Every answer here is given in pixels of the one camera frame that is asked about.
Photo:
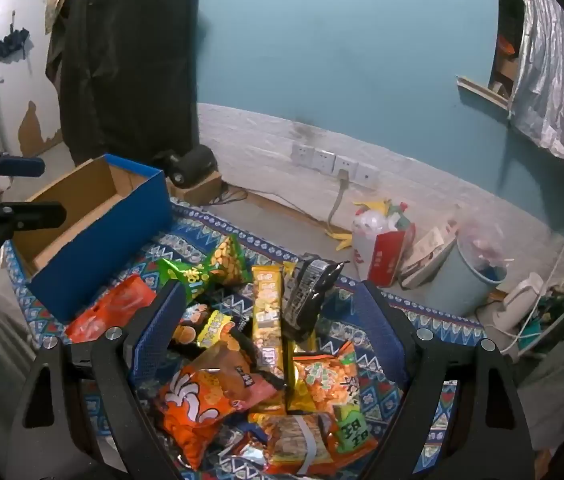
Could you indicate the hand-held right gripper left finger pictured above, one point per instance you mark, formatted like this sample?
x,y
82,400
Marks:
x,y
154,335

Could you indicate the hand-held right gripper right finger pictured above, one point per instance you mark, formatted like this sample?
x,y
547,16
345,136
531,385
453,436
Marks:
x,y
384,335

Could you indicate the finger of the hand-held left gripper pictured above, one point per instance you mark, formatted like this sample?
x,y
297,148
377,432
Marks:
x,y
19,165
32,214

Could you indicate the red snack packet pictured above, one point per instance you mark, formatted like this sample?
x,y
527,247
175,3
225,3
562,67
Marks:
x,y
107,310

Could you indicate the black yellow snack packet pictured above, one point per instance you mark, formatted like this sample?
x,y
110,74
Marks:
x,y
212,332

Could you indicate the orange green snack packet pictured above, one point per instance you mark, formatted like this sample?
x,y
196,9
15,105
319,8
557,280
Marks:
x,y
332,380

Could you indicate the orange white snack packet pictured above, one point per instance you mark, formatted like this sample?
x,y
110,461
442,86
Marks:
x,y
212,390

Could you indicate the blue cardboard box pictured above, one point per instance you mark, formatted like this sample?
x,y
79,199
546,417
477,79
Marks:
x,y
112,260

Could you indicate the black silver snack packet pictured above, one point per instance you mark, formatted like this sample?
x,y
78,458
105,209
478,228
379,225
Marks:
x,y
307,295

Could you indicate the green peanut snack packet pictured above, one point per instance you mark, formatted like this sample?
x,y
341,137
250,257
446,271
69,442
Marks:
x,y
212,265

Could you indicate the long yellow snack packet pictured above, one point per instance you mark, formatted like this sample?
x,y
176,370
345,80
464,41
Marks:
x,y
268,310

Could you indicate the orange clear-window snack packet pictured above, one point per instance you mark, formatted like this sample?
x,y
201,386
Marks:
x,y
292,440

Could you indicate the white door with peeled paint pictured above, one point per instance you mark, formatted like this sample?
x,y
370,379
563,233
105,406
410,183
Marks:
x,y
7,100

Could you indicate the plain yellow snack packet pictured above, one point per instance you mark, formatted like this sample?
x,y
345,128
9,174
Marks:
x,y
296,350

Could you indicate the white and red plastic bag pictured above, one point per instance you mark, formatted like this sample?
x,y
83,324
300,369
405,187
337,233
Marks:
x,y
371,240

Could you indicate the beige paper bag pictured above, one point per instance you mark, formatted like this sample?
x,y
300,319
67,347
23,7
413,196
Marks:
x,y
429,250

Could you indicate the light blue trash bin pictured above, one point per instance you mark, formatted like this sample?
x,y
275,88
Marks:
x,y
471,285

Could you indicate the banana peel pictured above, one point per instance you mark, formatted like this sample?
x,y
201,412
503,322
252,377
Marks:
x,y
339,237
376,206

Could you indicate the blue patterned blanket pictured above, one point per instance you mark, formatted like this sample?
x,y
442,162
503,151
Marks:
x,y
192,225

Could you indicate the dark blue door hanger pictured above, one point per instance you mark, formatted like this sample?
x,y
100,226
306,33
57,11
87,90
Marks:
x,y
12,42

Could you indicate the white plastic appliance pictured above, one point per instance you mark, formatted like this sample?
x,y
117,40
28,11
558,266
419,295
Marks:
x,y
516,305

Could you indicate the small brown cardboard box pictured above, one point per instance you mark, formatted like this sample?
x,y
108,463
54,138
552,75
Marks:
x,y
197,191

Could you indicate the person in dark clothes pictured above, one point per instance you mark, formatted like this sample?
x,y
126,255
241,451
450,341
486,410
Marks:
x,y
127,60

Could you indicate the grey cloth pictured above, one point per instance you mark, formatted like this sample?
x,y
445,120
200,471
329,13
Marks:
x,y
556,385

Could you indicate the wooden window sill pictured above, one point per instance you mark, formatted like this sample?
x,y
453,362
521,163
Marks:
x,y
481,91

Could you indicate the silver curtain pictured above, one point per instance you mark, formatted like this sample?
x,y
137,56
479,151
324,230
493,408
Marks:
x,y
556,70

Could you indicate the white wall socket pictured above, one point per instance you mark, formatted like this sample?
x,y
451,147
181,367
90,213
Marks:
x,y
323,160
345,165
366,175
303,154

